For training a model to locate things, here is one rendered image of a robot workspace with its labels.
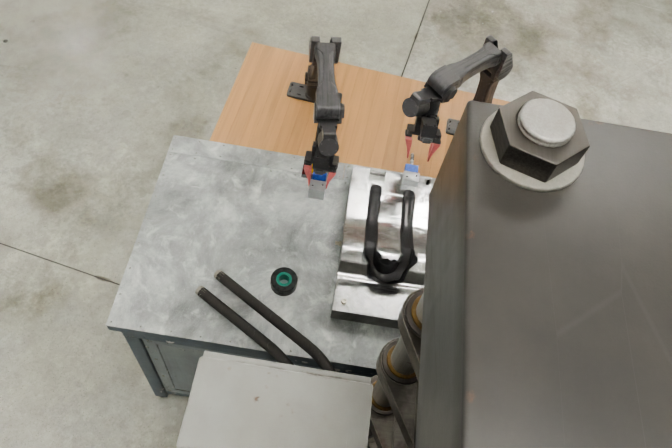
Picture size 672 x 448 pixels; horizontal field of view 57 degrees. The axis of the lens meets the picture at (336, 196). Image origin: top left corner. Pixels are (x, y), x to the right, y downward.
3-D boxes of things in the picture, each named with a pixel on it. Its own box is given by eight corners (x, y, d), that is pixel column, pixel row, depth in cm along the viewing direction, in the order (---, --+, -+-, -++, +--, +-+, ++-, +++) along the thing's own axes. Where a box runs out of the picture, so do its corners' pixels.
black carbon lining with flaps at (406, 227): (368, 186, 200) (373, 169, 193) (417, 194, 201) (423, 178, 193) (356, 283, 181) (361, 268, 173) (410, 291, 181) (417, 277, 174)
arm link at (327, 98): (344, 111, 173) (340, 25, 186) (312, 110, 172) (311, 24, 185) (339, 134, 184) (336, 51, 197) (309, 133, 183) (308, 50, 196)
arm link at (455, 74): (447, 90, 174) (521, 46, 185) (426, 70, 177) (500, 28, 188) (438, 117, 184) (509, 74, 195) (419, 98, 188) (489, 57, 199)
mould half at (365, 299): (350, 180, 210) (355, 156, 198) (425, 193, 210) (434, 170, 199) (330, 317, 182) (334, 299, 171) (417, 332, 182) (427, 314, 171)
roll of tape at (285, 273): (298, 295, 185) (299, 290, 182) (271, 297, 184) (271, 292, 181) (295, 270, 189) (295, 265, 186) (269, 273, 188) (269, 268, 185)
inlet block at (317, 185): (314, 163, 198) (315, 153, 194) (329, 165, 198) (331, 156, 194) (307, 197, 191) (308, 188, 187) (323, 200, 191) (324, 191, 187)
